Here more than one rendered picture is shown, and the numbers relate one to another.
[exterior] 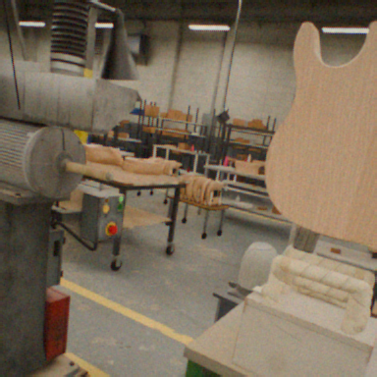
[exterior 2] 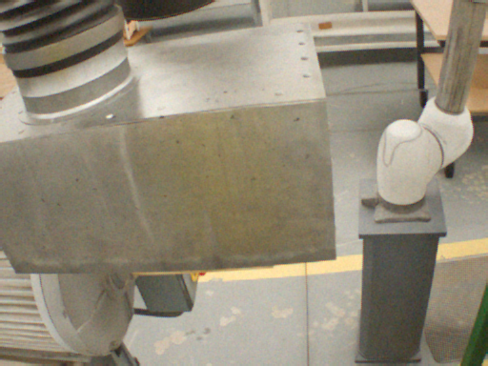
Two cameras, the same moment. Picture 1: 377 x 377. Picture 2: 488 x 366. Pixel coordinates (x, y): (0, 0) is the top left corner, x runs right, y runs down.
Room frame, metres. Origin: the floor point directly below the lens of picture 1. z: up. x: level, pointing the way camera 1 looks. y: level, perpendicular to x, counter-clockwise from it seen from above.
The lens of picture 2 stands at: (0.81, 0.47, 1.67)
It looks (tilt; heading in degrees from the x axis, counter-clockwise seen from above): 35 degrees down; 342
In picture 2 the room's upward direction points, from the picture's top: 11 degrees counter-clockwise
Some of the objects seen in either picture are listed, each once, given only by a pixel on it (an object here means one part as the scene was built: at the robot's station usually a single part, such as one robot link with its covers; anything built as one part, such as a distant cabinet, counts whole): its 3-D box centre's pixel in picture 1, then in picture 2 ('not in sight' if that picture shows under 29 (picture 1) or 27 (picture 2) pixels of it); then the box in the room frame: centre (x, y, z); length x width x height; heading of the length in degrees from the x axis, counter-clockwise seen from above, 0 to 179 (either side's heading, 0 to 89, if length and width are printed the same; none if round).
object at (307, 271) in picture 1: (318, 275); not in sight; (0.73, -0.27, 1.20); 0.20 x 0.03 x 0.03; 61
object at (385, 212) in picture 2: (247, 289); (396, 196); (1.75, -0.31, 0.73); 0.22 x 0.18 x 0.06; 54
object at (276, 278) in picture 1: (275, 282); not in sight; (0.77, -0.19, 1.15); 0.03 x 0.03 x 0.09
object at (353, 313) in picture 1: (354, 310); not in sight; (0.69, -0.34, 1.15); 0.03 x 0.03 x 0.09
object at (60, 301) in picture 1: (42, 313); not in sight; (1.59, 0.65, 0.49); 0.25 x 0.12 x 0.37; 62
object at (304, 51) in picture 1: (314, 49); not in sight; (0.82, -0.17, 1.63); 0.07 x 0.04 x 0.09; 61
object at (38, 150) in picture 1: (29, 155); (5, 262); (1.42, 0.67, 1.25); 0.41 x 0.27 x 0.26; 62
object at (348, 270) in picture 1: (327, 266); not in sight; (0.80, -0.31, 1.20); 0.20 x 0.03 x 0.03; 61
